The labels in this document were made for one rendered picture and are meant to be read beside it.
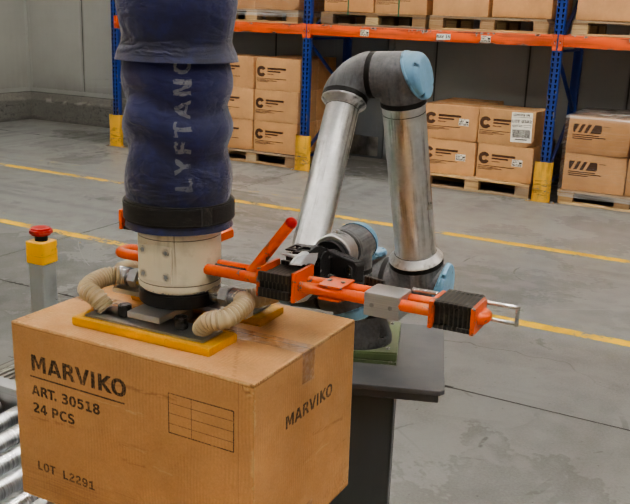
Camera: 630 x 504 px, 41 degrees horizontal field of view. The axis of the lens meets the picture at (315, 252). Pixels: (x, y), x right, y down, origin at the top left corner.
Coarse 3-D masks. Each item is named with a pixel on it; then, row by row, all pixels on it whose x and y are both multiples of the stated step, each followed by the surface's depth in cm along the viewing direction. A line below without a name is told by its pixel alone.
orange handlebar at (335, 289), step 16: (128, 256) 178; (208, 272) 170; (224, 272) 168; (240, 272) 166; (304, 288) 160; (320, 288) 159; (336, 288) 157; (352, 288) 160; (368, 288) 159; (400, 304) 152; (416, 304) 151; (480, 320) 146
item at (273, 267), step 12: (264, 264) 165; (276, 264) 168; (288, 264) 169; (312, 264) 166; (264, 276) 161; (276, 276) 160; (288, 276) 159; (300, 276) 162; (264, 288) 162; (276, 288) 162; (288, 288) 161; (288, 300) 160
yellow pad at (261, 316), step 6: (138, 300) 190; (264, 306) 182; (270, 306) 183; (276, 306) 184; (282, 306) 184; (198, 312) 183; (258, 312) 179; (264, 312) 180; (270, 312) 180; (276, 312) 181; (282, 312) 184; (252, 318) 177; (258, 318) 176; (264, 318) 177; (270, 318) 179; (252, 324) 177; (258, 324) 176; (264, 324) 177
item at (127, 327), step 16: (128, 304) 173; (80, 320) 173; (96, 320) 172; (112, 320) 171; (128, 320) 171; (176, 320) 166; (128, 336) 168; (144, 336) 166; (160, 336) 165; (176, 336) 164; (192, 336) 164; (208, 336) 164; (224, 336) 165; (192, 352) 161; (208, 352) 160
